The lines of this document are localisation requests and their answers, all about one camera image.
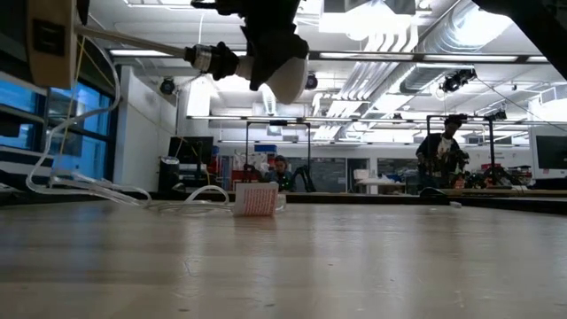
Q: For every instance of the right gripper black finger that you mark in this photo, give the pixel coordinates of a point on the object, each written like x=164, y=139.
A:
x=263, y=75
x=277, y=44

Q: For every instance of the white lightbulb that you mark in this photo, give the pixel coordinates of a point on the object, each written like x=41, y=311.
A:
x=288, y=86

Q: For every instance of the wooden lamp with black socket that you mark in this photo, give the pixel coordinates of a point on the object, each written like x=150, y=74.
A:
x=48, y=71

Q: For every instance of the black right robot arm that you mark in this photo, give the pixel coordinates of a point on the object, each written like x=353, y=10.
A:
x=540, y=26

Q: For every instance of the black background robot arm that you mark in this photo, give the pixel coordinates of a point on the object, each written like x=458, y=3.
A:
x=305, y=177

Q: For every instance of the blue box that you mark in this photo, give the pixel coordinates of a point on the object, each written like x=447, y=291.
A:
x=265, y=149

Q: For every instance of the seated person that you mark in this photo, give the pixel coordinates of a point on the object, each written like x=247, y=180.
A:
x=280, y=170

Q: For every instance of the red storage box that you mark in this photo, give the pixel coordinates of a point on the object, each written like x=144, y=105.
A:
x=243, y=177

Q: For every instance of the black monitor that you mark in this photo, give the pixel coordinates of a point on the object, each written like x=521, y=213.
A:
x=190, y=150

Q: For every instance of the black cylindrical bin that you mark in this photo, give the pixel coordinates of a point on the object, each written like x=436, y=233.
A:
x=168, y=175

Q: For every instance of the blue glass window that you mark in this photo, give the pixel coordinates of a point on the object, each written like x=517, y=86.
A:
x=95, y=164

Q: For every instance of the black ceiling spotlight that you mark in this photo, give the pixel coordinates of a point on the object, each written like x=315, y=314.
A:
x=456, y=80

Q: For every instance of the standing person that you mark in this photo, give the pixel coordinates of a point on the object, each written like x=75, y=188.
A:
x=438, y=153

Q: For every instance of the white framed monitor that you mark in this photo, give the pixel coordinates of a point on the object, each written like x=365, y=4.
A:
x=551, y=153

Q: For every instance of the black round ceiling camera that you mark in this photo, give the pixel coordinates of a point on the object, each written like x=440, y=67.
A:
x=313, y=82
x=167, y=87

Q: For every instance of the black ceiling light rail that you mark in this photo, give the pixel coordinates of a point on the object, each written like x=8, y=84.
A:
x=376, y=56

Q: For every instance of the silver ventilation duct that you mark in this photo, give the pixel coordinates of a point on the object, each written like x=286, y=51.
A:
x=425, y=77

